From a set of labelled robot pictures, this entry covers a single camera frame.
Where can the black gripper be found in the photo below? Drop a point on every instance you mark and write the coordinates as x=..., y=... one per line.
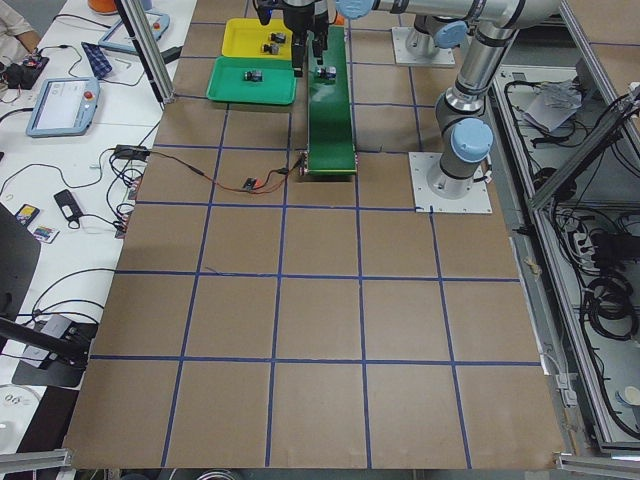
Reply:
x=303, y=20

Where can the green push button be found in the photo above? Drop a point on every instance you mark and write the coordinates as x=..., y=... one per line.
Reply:
x=327, y=73
x=255, y=76

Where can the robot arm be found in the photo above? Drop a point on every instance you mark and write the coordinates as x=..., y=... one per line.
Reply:
x=447, y=30
x=467, y=139

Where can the yellow plastic tray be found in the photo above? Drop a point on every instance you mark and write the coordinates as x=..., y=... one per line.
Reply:
x=244, y=37

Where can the green plastic tray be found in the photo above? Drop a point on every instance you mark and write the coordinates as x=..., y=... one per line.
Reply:
x=227, y=85

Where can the green conveyor belt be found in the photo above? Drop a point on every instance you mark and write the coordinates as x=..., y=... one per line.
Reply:
x=330, y=147

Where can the black sensor circuit board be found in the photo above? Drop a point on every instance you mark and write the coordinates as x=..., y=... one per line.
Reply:
x=252, y=184

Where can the black power adapter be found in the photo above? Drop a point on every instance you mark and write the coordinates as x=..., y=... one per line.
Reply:
x=131, y=152

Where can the blue checkered cloth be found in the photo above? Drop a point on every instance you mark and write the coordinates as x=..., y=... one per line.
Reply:
x=99, y=64

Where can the white paper sheets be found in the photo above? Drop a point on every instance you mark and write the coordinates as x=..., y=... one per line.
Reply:
x=553, y=105

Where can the black remote fob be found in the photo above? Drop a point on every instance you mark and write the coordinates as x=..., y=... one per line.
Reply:
x=68, y=205

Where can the small card with colours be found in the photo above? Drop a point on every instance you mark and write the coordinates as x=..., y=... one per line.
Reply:
x=45, y=234

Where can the grey usb hub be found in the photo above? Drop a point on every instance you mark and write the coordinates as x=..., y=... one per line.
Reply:
x=51, y=338

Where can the black monitor stand base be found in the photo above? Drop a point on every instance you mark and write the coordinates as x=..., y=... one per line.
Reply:
x=58, y=371

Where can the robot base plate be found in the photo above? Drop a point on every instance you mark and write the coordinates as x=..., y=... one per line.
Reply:
x=435, y=192
x=416, y=49

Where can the aluminium frame post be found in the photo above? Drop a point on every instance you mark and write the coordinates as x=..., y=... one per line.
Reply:
x=136, y=23

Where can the aluminium frame right rail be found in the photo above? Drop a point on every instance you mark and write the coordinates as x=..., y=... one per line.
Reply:
x=579, y=189

